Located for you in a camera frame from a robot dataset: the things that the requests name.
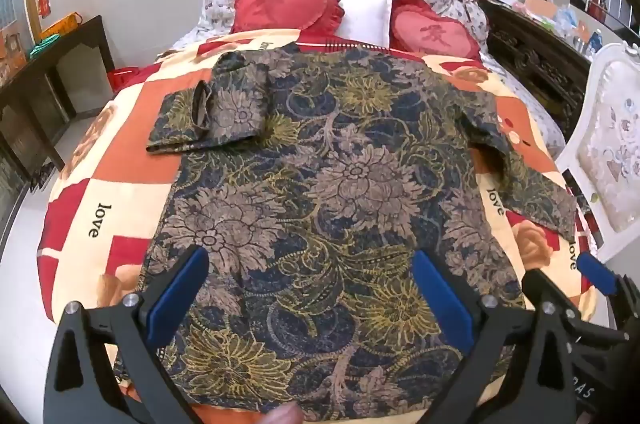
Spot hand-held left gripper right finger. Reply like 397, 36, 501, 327
412, 249, 577, 424

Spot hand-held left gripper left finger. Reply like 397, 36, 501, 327
45, 247, 210, 424

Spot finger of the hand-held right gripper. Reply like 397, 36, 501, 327
576, 251, 640, 336
522, 268, 632, 344

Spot dark floral shirt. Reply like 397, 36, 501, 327
114, 43, 578, 410

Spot person's left hand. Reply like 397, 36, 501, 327
269, 404, 304, 424

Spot white ornate chair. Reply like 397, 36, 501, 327
555, 42, 640, 262

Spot orange red patchwork blanket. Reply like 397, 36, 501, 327
37, 28, 598, 424

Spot dark shoes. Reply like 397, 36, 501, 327
27, 159, 56, 194

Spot floral bed sheet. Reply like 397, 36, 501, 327
480, 52, 568, 150

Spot dark carved wooden cabinet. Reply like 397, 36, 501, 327
475, 0, 593, 140

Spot red plastic basin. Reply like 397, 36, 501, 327
107, 67, 143, 92

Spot dark wooden side table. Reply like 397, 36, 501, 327
0, 15, 116, 195

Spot pile of packets and bags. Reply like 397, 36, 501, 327
510, 0, 607, 56

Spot small red heart pillow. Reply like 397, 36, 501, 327
389, 0, 482, 60

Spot green cloth bundle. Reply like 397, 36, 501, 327
29, 33, 62, 58

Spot orange printed box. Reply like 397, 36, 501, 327
0, 29, 27, 78

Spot white pillow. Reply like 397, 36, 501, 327
325, 0, 393, 49

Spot large red heart pillow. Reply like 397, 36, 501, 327
231, 0, 346, 34

